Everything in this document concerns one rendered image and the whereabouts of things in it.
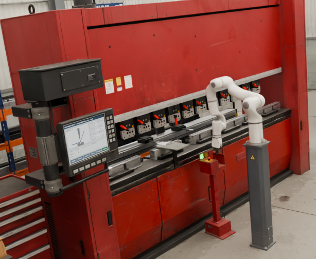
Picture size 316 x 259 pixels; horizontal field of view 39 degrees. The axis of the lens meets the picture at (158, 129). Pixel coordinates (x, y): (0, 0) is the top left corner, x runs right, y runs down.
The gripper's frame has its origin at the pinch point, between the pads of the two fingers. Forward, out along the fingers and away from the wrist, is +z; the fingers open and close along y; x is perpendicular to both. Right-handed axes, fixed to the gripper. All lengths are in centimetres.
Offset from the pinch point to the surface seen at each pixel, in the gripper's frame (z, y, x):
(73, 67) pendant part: -110, 27, -161
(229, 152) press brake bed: 18, -21, 42
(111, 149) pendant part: -50, 31, -142
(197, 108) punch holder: -37, -33, 8
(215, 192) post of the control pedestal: 41.0, 2.9, -6.2
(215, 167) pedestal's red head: 11.8, 5.7, -9.2
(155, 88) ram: -68, -32, -46
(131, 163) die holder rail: -7, -26, -85
